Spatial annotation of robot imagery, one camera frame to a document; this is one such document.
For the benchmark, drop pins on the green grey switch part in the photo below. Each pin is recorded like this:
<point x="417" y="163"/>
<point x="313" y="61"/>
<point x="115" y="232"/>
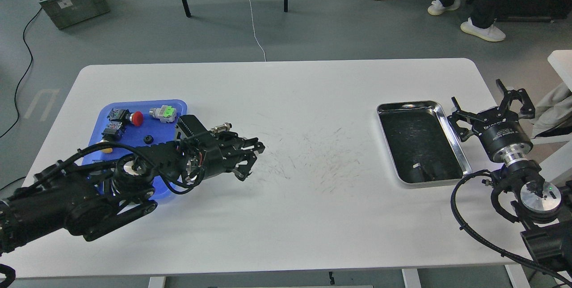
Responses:
<point x="165" y="113"/>

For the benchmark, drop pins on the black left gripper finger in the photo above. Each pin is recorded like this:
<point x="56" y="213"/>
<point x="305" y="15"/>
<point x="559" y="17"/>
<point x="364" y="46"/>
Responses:
<point x="237" y="146"/>
<point x="245" y="161"/>

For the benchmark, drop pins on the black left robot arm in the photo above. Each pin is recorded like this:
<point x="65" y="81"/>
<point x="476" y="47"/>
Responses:
<point x="108" y="185"/>

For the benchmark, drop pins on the red push button switch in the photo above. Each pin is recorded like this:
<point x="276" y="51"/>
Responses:
<point x="127" y="117"/>

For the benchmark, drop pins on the yellow push button switch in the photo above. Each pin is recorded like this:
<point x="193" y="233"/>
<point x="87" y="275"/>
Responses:
<point x="113" y="132"/>

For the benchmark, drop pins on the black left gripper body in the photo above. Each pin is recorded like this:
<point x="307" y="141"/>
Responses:
<point x="211" y="157"/>

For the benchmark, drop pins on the silver metal tray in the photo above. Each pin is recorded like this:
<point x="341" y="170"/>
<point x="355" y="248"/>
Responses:
<point x="424" y="149"/>

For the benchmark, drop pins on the small black gear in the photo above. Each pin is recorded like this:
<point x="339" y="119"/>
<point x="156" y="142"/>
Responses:
<point x="148" y="139"/>

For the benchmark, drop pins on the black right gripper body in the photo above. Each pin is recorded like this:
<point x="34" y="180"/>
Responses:
<point x="499" y="133"/>

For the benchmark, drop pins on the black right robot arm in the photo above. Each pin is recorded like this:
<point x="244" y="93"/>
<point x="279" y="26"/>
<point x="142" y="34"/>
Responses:
<point x="519" y="193"/>

